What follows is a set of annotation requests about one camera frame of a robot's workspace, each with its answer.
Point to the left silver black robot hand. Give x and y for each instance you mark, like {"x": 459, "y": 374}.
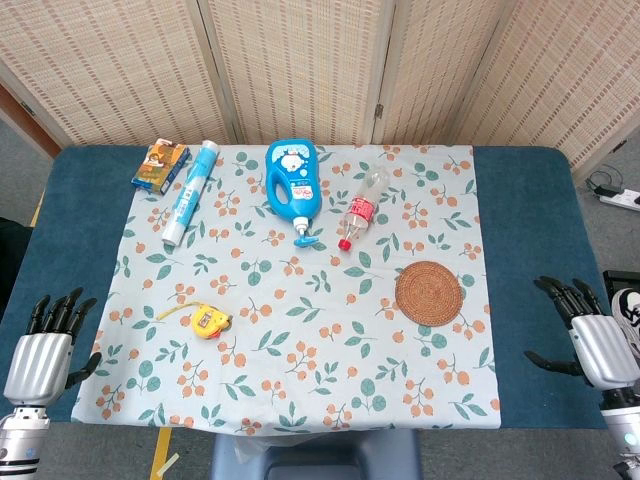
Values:
{"x": 37, "y": 362}

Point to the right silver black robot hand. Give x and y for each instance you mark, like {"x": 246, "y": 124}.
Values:
{"x": 602, "y": 350}

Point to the yellow tape measure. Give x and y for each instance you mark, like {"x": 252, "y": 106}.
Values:
{"x": 210, "y": 322}

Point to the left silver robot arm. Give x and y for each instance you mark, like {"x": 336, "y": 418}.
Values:
{"x": 20, "y": 442}

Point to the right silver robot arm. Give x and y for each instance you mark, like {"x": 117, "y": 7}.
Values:
{"x": 625, "y": 430}

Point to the black white sneaker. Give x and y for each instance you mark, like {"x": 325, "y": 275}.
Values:
{"x": 629, "y": 317}

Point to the black box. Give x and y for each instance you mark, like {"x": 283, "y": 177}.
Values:
{"x": 620, "y": 280}

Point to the black bag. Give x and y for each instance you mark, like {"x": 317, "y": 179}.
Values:
{"x": 12, "y": 260}

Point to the dark blue table cover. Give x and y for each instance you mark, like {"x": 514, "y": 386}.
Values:
{"x": 535, "y": 225}

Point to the white power strip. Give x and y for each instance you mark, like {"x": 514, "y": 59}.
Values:
{"x": 622, "y": 199}

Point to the round woven rattan coaster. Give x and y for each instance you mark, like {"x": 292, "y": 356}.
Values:
{"x": 427, "y": 292}

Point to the blue white tube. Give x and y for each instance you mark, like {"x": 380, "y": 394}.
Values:
{"x": 190, "y": 192}

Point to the orange blue carton box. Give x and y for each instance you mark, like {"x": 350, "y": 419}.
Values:
{"x": 160, "y": 167}

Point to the brown wooden door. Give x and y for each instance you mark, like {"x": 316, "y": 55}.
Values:
{"x": 27, "y": 125}

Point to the floral print tablecloth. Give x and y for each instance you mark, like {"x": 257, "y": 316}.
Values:
{"x": 300, "y": 325}

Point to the clear bottle red cap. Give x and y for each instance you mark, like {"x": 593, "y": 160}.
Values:
{"x": 361, "y": 210}

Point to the blue pump detergent bottle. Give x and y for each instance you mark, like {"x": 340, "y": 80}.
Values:
{"x": 290, "y": 180}

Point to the metal screen hinge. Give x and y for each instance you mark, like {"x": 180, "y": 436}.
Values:
{"x": 378, "y": 111}

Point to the woven folding screen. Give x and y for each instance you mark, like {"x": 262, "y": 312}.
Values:
{"x": 300, "y": 65}

